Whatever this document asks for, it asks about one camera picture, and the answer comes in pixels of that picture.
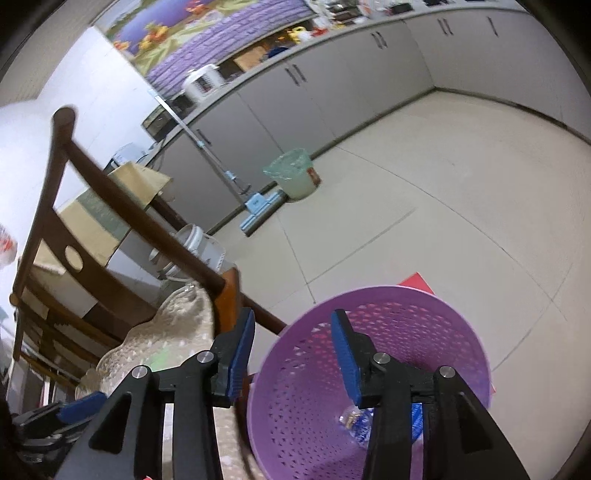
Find brown box on counter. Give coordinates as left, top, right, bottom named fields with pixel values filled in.
left=233, top=44, right=269, bottom=72

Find white plastic bucket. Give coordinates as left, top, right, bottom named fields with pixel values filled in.
left=177, top=224, right=227, bottom=271

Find white round appliance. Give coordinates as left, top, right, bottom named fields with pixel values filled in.
left=110, top=143, right=149, bottom=172

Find large cardboard box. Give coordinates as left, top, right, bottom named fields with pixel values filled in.
left=54, top=185, right=136, bottom=269

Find blue flat mop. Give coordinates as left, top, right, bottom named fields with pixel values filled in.
left=148, top=89, right=286, bottom=237

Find open cardboard box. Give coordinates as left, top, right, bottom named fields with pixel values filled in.
left=107, top=161, right=174, bottom=209

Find white bin with green bag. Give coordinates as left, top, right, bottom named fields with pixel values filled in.
left=263, top=148, right=321, bottom=203

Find crushed clear plastic bottle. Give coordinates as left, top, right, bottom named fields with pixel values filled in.
left=338, top=401, right=424, bottom=449

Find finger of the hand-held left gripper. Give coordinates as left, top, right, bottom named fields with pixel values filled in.
left=55, top=391, right=108, bottom=425

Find floral backsplash poster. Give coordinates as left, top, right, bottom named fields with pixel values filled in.
left=99, top=0, right=324, bottom=97

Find brown wooden chair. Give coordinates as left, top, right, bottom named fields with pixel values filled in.
left=9, top=106, right=289, bottom=393

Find white rice cooker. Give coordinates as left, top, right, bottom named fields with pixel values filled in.
left=181, top=65, right=222, bottom=103

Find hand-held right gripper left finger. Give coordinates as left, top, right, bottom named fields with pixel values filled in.
left=54, top=307, right=257, bottom=480

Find heart print quilted cushion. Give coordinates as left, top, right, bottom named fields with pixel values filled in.
left=76, top=284, right=259, bottom=480

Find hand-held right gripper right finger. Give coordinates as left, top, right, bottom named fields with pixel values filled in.
left=331, top=309, right=532, bottom=480

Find purple plastic mesh basket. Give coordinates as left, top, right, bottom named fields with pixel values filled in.
left=246, top=285, right=491, bottom=480

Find white and red bottle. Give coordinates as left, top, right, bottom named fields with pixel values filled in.
left=0, top=224, right=19, bottom=271

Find grey kitchen cabinets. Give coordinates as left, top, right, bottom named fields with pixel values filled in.
left=152, top=0, right=591, bottom=236

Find black microwave oven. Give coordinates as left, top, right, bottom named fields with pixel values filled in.
left=141, top=95, right=195, bottom=141

